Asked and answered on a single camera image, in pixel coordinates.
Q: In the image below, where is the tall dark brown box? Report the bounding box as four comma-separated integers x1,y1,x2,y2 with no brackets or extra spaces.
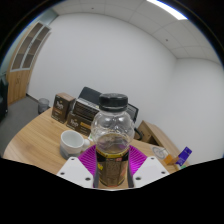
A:
51,92,76,125

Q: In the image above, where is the white and grey mug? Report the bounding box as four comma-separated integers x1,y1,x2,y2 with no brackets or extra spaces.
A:
59,129,91,160

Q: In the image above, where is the dark brown box orange print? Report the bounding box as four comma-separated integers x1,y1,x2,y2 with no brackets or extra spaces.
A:
65,112,94,137

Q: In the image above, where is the wooden side desk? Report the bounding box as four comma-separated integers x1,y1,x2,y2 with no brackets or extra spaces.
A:
137,120,183,158

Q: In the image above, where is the clear bottle with black cap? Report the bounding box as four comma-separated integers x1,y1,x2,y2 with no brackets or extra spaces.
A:
90,92,136,188

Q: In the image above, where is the grey waste bin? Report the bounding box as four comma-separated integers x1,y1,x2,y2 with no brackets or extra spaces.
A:
37,97,50,115

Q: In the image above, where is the black sofa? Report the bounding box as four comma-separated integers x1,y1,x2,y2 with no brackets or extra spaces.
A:
0,74,9,123

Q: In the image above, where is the wooden cabinet with glass doors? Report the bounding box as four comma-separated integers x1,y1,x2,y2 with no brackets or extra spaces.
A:
5,21,53,106

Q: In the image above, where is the long ceiling light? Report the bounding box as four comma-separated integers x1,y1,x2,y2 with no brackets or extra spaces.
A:
146,0,188,21

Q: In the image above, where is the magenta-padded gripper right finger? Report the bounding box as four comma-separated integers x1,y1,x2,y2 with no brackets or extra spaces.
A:
124,144,170,189

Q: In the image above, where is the round white printed disc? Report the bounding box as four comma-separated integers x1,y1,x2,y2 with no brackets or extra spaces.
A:
152,145,169,160

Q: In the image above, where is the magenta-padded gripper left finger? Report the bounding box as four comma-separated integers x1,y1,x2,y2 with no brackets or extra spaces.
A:
56,145,99,189

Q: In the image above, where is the purple standing sign card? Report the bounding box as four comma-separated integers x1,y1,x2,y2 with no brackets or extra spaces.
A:
175,146,193,167

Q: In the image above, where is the black mesh office chair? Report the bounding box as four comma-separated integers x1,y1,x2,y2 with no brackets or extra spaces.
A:
133,127,144,142

